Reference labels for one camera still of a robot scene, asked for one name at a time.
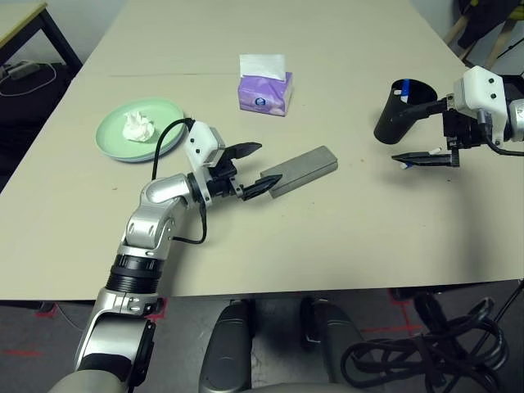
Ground grey robot right leg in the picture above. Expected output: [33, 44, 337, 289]
[300, 297, 369, 393]

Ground white tissue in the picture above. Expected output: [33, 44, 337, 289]
[121, 110, 156, 143]

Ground black jacket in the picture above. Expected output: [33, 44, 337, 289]
[456, 0, 524, 48]

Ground grey power adapter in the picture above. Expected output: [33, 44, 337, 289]
[6, 61, 40, 79]

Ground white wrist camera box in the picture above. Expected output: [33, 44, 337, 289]
[183, 120, 226, 173]
[452, 65, 511, 147]

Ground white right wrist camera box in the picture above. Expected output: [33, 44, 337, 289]
[452, 65, 511, 147]

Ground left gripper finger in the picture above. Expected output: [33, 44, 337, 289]
[223, 142, 263, 161]
[241, 174, 283, 201]

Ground beige side table black frame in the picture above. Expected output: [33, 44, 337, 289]
[0, 2, 83, 77]

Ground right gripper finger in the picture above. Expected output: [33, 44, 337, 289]
[399, 99, 447, 120]
[391, 149, 459, 169]

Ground wooden stool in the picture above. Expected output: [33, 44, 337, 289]
[444, 14, 524, 71]

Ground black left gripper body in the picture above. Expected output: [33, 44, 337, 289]
[200, 157, 246, 204]

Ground grey robot leg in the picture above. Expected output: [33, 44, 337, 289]
[198, 300, 255, 393]
[300, 297, 369, 393]

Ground grey glasses case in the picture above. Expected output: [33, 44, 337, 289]
[260, 145, 340, 200]

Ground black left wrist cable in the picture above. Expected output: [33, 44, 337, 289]
[151, 117, 209, 246]

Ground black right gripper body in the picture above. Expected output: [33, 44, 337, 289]
[441, 108, 492, 155]

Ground green plate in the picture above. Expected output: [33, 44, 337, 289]
[95, 97, 185, 164]

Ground black cup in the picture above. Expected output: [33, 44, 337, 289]
[373, 79, 439, 145]

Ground black cable bundle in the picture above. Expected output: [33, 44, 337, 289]
[341, 292, 511, 393]

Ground white floor cable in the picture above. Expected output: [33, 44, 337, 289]
[0, 61, 57, 97]

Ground grey robot left leg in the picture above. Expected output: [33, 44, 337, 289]
[198, 300, 255, 393]

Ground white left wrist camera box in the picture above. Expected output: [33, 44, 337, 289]
[183, 120, 226, 173]

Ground blue plate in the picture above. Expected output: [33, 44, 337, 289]
[102, 126, 186, 165]

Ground purple tissue box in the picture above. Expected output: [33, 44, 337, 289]
[237, 52, 294, 118]

